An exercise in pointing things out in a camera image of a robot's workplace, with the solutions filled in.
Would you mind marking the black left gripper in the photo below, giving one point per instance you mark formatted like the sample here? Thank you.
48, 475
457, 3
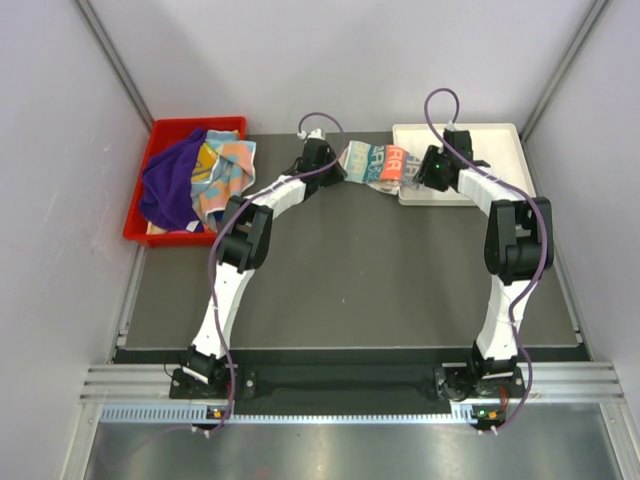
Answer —
337, 174

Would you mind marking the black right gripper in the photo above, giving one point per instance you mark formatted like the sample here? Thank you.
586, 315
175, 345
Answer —
424, 175

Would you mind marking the rabbit print striped towel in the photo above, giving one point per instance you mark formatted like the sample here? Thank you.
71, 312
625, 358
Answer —
385, 168

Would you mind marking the purple towel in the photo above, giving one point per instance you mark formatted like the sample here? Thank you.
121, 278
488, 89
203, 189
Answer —
166, 202

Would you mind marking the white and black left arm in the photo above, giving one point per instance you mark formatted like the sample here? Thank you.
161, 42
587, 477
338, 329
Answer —
241, 248

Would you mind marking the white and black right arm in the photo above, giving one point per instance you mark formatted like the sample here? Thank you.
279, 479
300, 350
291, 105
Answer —
518, 249

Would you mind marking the white plastic tray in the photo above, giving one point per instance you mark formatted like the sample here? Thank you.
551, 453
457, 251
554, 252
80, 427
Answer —
496, 144

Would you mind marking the pastel patchwork towel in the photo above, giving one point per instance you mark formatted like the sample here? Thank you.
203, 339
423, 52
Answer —
224, 168

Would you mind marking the red plastic bin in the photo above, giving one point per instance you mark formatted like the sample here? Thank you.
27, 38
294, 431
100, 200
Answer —
164, 133

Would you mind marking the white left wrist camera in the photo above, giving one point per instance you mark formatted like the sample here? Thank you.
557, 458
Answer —
316, 134

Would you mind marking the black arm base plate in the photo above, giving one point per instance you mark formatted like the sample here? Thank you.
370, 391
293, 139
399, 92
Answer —
297, 384

